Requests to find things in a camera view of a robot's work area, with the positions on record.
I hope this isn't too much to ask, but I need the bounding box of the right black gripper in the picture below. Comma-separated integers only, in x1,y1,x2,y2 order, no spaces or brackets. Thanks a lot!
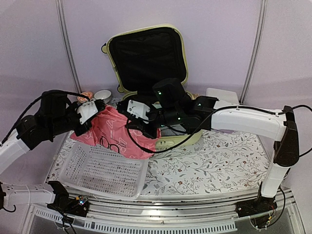
125,101,182,139

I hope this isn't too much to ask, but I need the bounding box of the pink printed garment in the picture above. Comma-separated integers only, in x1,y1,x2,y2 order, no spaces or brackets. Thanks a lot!
70,105,161,159

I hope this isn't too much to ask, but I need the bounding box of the light green hard-shell suitcase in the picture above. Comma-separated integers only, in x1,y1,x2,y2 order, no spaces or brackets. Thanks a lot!
102,24,201,147

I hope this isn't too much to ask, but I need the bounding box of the white plastic mesh basket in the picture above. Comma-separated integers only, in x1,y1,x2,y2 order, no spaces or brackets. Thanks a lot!
58,142,148,200

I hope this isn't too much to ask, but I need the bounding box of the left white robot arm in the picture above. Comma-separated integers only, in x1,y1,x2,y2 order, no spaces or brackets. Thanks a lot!
0,90,106,212

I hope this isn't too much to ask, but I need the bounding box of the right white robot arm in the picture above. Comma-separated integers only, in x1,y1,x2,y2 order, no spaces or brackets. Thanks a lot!
117,78,299,213

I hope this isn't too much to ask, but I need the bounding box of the pink bowl behind basket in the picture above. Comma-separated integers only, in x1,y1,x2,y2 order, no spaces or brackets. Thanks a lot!
77,91,94,103

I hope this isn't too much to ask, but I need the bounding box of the white ceramic bowl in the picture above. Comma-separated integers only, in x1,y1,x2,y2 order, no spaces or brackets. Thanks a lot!
94,90,112,102

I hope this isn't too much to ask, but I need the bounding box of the purple drawer with pink knob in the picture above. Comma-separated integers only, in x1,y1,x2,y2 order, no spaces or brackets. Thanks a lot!
219,130,240,135

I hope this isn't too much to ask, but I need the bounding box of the floral patterned tablecloth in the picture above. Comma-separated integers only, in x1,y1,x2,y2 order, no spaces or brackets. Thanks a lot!
49,131,270,198

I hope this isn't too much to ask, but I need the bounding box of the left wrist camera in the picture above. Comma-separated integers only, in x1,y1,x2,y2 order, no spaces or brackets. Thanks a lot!
77,99,106,125

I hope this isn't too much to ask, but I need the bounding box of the right metal corner post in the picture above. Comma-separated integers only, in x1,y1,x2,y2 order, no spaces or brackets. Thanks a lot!
239,0,268,104

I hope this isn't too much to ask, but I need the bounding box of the metal corner post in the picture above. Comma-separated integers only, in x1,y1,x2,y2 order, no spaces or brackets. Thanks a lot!
239,0,268,104
55,0,81,93

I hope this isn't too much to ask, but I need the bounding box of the left metal corner post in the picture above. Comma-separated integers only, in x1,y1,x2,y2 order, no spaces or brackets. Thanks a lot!
55,0,81,93

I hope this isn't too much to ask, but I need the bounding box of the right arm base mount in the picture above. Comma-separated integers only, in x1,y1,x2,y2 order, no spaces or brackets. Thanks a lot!
235,189,277,229

